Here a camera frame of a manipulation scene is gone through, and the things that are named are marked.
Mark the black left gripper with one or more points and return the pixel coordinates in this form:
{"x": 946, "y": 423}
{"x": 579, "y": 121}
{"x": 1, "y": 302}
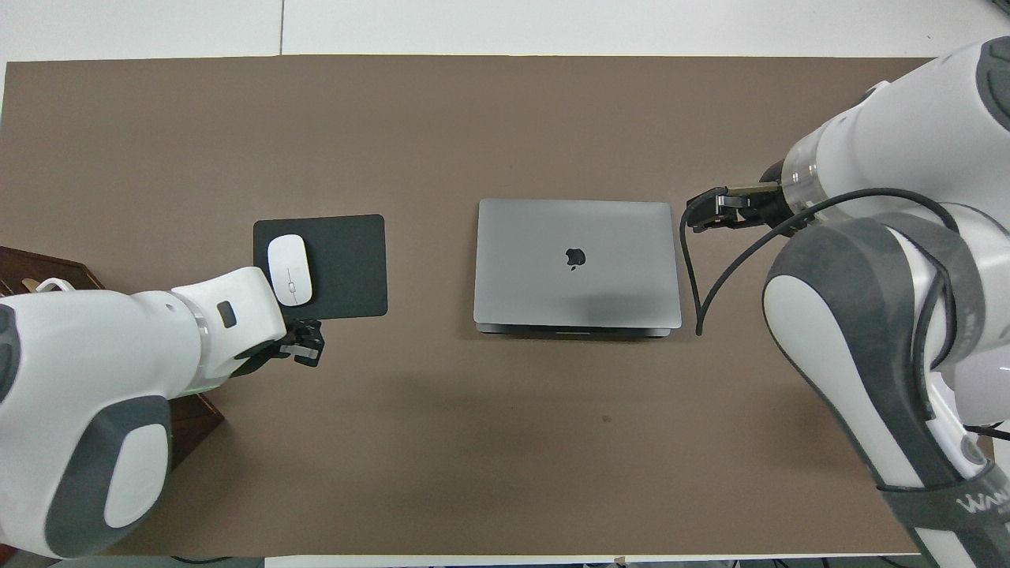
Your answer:
{"x": 268, "y": 351}

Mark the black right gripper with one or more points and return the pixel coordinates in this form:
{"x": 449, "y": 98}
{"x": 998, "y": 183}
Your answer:
{"x": 775, "y": 203}

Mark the grey aluminium laptop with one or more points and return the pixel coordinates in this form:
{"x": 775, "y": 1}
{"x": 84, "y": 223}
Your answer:
{"x": 576, "y": 292}

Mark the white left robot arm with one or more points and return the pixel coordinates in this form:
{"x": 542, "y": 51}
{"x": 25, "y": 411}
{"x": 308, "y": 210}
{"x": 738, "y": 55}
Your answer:
{"x": 87, "y": 394}

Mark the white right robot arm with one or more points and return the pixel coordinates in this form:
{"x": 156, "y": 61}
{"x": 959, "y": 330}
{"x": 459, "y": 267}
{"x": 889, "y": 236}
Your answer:
{"x": 892, "y": 276}

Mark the white computer mouse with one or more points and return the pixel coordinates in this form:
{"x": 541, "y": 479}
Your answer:
{"x": 289, "y": 270}

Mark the black mouse pad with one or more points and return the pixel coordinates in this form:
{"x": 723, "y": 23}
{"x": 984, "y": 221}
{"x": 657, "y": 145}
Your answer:
{"x": 347, "y": 268}

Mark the brown table mat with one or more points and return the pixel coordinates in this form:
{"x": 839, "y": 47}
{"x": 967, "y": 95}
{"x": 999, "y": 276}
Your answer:
{"x": 505, "y": 442}

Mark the dark wooden box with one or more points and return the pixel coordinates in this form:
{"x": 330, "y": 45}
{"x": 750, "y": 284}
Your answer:
{"x": 47, "y": 272}

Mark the white desk lamp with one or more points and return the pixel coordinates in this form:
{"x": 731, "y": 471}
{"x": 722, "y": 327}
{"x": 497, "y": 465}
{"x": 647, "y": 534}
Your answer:
{"x": 990, "y": 386}

